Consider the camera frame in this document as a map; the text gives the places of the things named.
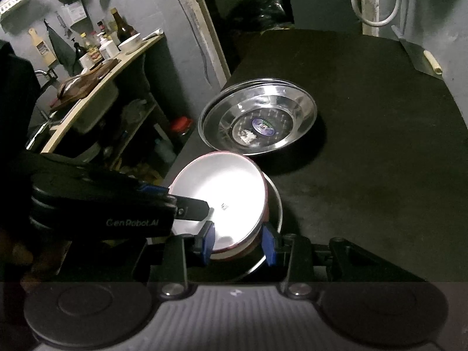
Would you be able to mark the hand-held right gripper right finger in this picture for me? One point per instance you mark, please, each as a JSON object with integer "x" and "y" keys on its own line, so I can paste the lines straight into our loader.
{"x": 268, "y": 243}

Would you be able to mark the small white bowl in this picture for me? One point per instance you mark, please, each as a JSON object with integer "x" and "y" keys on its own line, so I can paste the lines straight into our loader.
{"x": 129, "y": 42}

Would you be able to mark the white plastic bottle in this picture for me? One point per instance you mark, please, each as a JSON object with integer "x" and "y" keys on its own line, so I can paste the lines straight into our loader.
{"x": 107, "y": 48}

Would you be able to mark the cream door frame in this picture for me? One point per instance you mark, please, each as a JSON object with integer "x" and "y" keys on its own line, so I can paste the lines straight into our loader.
{"x": 204, "y": 25}

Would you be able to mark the dark wooden cutting board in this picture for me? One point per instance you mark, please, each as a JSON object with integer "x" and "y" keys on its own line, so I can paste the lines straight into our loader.
{"x": 84, "y": 80}

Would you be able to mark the dark cabinet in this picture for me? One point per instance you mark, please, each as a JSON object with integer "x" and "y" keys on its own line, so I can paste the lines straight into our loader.
{"x": 321, "y": 3}

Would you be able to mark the hanging wooden board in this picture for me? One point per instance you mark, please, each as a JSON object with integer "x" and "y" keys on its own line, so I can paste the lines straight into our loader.
{"x": 42, "y": 48}

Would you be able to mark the white sink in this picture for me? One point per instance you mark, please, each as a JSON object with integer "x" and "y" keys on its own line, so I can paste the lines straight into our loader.
{"x": 97, "y": 108}

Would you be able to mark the steel bowl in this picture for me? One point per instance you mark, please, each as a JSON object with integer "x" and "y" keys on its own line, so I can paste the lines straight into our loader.
{"x": 278, "y": 212}

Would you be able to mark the red label jar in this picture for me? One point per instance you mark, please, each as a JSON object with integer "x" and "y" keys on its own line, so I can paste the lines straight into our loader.
{"x": 93, "y": 56}

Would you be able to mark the dark hanging cloth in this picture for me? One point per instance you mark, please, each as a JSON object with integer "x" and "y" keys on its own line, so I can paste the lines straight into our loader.
{"x": 62, "y": 51}

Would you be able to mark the black sauce bottle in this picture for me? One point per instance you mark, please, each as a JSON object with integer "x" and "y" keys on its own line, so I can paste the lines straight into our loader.
{"x": 79, "y": 51}

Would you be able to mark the faucet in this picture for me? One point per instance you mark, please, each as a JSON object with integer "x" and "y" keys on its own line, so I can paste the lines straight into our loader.
{"x": 49, "y": 75}

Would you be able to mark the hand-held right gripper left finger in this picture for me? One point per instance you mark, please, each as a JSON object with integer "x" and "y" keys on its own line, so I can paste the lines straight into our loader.
{"x": 208, "y": 241}

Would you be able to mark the white bowl with dot mark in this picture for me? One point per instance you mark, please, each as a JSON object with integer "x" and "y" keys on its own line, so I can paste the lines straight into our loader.
{"x": 226, "y": 182}

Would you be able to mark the red lid jar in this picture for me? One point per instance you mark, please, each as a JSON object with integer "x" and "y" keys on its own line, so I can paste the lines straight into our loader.
{"x": 181, "y": 126}

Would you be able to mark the person's left hand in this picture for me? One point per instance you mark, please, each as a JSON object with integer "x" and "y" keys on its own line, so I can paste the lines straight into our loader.
{"x": 16, "y": 254}

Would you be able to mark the dark glass bottle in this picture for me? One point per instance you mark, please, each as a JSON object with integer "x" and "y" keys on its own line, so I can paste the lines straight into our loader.
{"x": 122, "y": 25}

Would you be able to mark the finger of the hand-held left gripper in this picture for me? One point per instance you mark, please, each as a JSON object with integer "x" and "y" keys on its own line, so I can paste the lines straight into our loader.
{"x": 153, "y": 190}
{"x": 192, "y": 208}

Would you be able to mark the wooden counter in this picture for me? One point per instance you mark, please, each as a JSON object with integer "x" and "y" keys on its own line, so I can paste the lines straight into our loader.
{"x": 126, "y": 62}

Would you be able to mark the black plastic bag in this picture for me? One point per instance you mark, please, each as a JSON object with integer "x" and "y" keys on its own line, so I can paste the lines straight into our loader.
{"x": 263, "y": 5}

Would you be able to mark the steel plate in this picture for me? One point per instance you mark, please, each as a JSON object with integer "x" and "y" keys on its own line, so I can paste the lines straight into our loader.
{"x": 278, "y": 106}
{"x": 263, "y": 80}

